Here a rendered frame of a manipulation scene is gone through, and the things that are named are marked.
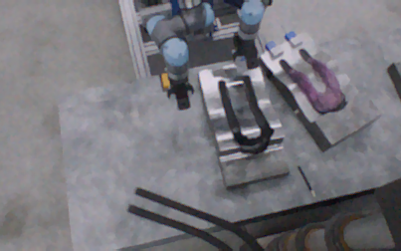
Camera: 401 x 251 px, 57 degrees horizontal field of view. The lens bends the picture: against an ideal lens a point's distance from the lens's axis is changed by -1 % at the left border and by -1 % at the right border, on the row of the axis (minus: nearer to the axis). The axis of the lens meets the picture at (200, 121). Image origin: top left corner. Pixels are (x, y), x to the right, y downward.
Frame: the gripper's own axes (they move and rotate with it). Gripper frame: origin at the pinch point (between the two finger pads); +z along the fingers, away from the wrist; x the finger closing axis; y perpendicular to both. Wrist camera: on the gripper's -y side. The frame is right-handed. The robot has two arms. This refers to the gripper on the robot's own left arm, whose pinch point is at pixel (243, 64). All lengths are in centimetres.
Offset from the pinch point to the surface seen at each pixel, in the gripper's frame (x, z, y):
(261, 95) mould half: -4.2, 2.8, -14.4
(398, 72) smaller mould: -67, 4, -16
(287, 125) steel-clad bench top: -13.5, 11.2, -26.9
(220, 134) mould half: 17.4, -2.0, -29.1
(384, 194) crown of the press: 12, -92, -70
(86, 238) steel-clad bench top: 76, 11, -54
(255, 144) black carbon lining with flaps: 4.0, 3.8, -34.5
